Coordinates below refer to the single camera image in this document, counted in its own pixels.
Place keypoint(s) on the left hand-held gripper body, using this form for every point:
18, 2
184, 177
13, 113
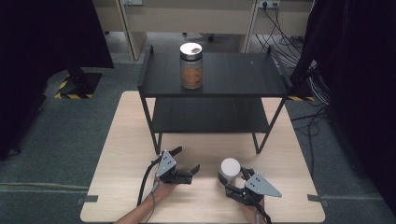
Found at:
166, 165

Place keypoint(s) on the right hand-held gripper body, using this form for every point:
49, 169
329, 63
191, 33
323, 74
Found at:
260, 188

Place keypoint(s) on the white round container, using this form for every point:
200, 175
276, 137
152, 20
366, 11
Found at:
230, 168

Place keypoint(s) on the glass jar with white lid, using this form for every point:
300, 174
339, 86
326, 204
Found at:
191, 77

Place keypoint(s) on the black two-tier shelf rack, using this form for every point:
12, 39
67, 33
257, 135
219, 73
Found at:
233, 74

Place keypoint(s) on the person's left hand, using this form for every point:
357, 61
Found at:
165, 191

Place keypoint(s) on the person's right hand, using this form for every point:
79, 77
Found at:
250, 213

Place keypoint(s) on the grey floor tape strip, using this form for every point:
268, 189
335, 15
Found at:
87, 199
317, 199

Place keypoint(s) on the yellow black striped floor tape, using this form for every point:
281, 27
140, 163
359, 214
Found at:
300, 98

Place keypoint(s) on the black stand base striped tape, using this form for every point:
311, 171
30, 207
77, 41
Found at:
81, 82

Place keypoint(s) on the beige background desk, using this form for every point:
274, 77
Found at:
186, 18

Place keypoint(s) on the black curtain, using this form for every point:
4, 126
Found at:
358, 77
46, 46

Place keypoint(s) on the white wall socket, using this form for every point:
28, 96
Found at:
268, 3

